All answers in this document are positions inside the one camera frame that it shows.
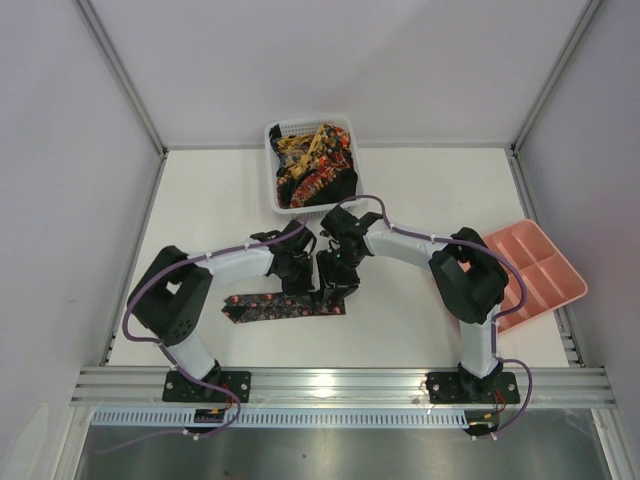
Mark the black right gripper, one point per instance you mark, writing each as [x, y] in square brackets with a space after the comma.
[338, 282]

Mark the pink divided organiser tray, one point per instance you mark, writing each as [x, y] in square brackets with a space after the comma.
[551, 281]

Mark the yellow patterned tie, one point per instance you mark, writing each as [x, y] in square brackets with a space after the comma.
[295, 152]

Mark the white perforated plastic basket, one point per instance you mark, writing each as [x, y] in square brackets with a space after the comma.
[280, 188]

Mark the right aluminium frame post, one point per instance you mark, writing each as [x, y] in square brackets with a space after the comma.
[568, 51]

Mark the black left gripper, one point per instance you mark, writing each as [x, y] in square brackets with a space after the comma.
[298, 285]

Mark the aluminium front rail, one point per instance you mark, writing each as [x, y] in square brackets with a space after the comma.
[570, 388]

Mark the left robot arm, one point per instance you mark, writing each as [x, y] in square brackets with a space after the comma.
[165, 306]

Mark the dark floral paisley tie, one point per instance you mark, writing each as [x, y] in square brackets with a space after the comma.
[252, 308]

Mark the black tie in basket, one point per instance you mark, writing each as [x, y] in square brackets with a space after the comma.
[340, 187]

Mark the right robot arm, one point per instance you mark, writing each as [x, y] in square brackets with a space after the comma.
[470, 280]

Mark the aluminium frame post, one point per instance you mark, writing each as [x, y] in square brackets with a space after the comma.
[568, 51]
[120, 73]

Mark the red multicolour patterned tie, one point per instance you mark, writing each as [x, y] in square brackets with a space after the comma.
[333, 154]

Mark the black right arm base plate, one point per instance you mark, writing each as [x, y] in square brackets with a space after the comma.
[457, 387]

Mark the white slotted cable duct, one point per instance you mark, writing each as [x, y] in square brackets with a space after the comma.
[282, 418]

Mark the left aluminium frame post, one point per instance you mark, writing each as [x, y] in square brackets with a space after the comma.
[120, 73]

